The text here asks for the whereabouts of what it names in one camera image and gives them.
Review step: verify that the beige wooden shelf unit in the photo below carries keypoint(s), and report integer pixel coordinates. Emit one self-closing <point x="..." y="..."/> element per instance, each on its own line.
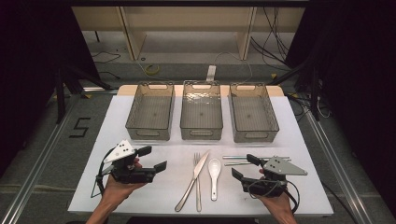
<point x="186" y="18"/>

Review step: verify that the person's right hand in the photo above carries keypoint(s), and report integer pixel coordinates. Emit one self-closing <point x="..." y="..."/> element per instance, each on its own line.
<point x="280" y="205"/>

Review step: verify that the metal floor rail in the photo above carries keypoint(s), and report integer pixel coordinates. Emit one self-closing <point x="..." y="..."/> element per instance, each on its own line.
<point x="339" y="174"/>
<point x="34" y="177"/>

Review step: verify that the silver metal knife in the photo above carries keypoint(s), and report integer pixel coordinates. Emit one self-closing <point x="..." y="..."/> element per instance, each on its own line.
<point x="200" y="165"/>

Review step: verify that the white ceramic spoon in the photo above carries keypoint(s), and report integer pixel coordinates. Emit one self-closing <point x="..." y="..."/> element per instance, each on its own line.
<point x="214" y="166"/>

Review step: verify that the white power strip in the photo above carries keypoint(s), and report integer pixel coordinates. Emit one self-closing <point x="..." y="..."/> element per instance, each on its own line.
<point x="211" y="73"/>

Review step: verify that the white table mat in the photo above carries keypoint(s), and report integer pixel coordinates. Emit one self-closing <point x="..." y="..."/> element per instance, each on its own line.
<point x="264" y="199"/>

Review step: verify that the clear grey plastic bin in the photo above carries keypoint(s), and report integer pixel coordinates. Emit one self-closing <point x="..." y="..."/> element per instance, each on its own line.
<point x="151" y="112"/>
<point x="252" y="115"/>
<point x="201" y="112"/>

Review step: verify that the person's left hand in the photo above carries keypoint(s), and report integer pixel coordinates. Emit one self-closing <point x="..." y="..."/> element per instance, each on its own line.
<point x="116" y="189"/>

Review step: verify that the silver metal fork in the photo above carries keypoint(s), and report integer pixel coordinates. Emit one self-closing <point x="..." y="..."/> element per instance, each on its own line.
<point x="198" y="196"/>

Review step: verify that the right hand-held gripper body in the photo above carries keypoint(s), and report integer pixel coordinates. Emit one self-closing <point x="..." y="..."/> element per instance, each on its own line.
<point x="283" y="168"/>

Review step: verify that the black metal stand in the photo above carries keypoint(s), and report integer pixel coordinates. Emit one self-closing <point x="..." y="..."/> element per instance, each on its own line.
<point x="59" y="96"/>
<point x="315" y="93"/>

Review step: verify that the yellow tape roll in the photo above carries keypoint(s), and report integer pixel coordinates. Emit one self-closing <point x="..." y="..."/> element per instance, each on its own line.
<point x="152" y="69"/>

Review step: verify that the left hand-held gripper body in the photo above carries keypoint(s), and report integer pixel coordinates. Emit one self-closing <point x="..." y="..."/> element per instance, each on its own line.
<point x="130" y="175"/>

